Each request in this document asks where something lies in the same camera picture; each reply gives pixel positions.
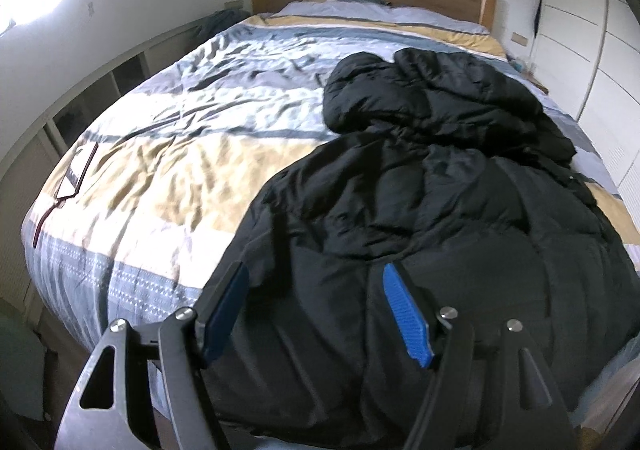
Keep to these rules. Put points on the bed with striped duvet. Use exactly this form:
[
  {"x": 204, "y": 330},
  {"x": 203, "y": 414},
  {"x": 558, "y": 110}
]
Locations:
[{"x": 200, "y": 130}]

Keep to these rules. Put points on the teal crumpled cloth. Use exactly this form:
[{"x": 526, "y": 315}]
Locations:
[{"x": 217, "y": 25}]

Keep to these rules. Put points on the white wardrobe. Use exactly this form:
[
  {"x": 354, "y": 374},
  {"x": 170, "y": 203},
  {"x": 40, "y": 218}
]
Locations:
[{"x": 590, "y": 55}]

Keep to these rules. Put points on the white low shelf unit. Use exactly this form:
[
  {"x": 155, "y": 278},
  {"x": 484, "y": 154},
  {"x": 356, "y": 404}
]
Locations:
[{"x": 75, "y": 95}]

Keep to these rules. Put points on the pale striped pillow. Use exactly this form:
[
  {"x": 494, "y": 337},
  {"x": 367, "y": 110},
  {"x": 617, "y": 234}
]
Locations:
[{"x": 380, "y": 15}]

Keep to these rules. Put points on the black puffer jacket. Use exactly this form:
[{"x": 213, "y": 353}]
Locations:
[{"x": 450, "y": 210}]

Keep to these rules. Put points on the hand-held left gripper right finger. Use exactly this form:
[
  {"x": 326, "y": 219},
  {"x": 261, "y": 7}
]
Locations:
[{"x": 407, "y": 320}]

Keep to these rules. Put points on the beige wall socket plate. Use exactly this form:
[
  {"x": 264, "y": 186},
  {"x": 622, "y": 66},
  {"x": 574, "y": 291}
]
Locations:
[
  {"x": 520, "y": 38},
  {"x": 233, "y": 4}
]

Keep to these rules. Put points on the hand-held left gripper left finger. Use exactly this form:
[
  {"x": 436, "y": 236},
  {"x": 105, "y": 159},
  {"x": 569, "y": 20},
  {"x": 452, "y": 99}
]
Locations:
[{"x": 225, "y": 317}]

